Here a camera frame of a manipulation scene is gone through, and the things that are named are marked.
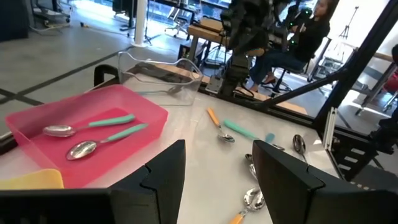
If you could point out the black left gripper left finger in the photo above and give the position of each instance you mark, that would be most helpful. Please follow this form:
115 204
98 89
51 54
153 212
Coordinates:
93 208

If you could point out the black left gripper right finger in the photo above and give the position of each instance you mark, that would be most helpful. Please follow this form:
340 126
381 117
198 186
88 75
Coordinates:
311 205

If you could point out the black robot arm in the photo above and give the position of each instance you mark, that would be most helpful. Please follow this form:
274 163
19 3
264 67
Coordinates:
298 15

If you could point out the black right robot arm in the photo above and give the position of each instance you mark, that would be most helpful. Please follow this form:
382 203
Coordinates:
245 31

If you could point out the pink plastic bin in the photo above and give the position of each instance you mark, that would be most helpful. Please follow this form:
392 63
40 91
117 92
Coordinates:
124 155

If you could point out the yellow plastic bin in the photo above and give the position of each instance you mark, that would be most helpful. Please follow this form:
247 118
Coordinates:
31 180

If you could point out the clear plastic bin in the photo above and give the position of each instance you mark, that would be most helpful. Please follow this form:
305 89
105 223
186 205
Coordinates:
186 90

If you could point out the person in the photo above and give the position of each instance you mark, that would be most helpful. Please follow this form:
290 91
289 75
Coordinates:
311 40

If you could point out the white pole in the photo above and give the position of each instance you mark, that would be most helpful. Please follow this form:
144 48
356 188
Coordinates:
140 21

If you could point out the wooden table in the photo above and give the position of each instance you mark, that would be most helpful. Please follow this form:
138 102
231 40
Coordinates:
205 32

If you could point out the dark cabinet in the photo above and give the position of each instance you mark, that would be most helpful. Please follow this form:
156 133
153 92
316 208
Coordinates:
12 18

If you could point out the grey office chair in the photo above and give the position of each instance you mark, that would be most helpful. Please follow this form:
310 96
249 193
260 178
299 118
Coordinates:
182 21

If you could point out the black bracket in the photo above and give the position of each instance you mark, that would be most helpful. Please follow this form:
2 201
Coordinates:
99 73

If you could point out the black metal table frame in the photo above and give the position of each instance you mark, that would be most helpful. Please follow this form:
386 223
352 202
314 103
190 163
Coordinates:
357 59

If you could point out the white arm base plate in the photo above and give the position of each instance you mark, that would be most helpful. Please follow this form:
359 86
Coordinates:
214 84

